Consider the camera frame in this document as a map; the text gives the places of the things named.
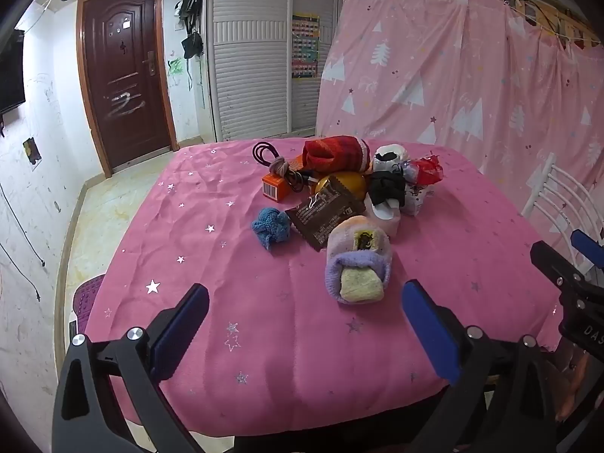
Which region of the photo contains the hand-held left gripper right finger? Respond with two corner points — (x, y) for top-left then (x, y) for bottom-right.
(402, 279), (561, 453)

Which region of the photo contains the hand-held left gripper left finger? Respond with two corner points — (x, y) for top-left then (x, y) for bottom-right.
(52, 283), (211, 453)

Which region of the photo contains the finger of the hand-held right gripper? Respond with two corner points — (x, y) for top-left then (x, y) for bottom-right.
(571, 229), (604, 277)
(531, 242), (590, 293)

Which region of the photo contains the orange box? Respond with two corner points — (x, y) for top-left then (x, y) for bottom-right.
(262, 173), (291, 203)

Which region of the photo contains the person's right hand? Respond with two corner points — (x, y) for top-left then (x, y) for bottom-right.
(557, 353), (604, 423)

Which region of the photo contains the pink star tablecloth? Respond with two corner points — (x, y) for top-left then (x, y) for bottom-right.
(85, 134), (567, 439)

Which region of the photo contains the white metal chair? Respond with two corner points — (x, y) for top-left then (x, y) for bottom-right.
(521, 153), (604, 265)

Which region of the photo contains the purple stool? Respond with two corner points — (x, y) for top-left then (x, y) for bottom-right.
(72, 275), (107, 341)

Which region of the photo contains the purple fuzzy sock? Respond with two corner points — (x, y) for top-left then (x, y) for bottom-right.
(325, 216), (392, 306)

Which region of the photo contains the blue knitted sock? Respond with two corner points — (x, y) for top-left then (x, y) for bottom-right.
(251, 206), (291, 250)

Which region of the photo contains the brown snack wrapper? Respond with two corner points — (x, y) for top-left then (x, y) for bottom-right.
(285, 176), (366, 251)

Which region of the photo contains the red wrapper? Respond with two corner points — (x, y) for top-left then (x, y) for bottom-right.
(410, 151), (444, 185)

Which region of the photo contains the golden plastic egg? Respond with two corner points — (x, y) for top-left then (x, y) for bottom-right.
(314, 173), (368, 201)

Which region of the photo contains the white black sock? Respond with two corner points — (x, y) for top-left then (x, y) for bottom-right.
(373, 144), (410, 174)

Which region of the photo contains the red striped sock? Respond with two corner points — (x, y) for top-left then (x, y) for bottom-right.
(302, 136), (373, 174)

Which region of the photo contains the pink tree print curtain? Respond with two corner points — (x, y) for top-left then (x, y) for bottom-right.
(315, 0), (604, 256)

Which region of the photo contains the dark brown door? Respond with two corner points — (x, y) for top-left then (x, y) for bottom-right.
(76, 0), (179, 177)

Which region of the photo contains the white louvered wardrobe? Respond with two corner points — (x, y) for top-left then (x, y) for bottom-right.
(205, 0), (341, 142)

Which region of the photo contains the black hanging bag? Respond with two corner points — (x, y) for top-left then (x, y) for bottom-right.
(182, 31), (205, 60)
(176, 0), (205, 34)

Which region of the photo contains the colourful grid poster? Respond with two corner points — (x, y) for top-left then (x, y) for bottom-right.
(291, 14), (320, 81)

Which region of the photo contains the black cable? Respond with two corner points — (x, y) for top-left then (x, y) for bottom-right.
(252, 140), (322, 194)

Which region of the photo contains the black wall television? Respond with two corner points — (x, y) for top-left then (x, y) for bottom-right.
(0, 28), (26, 116)

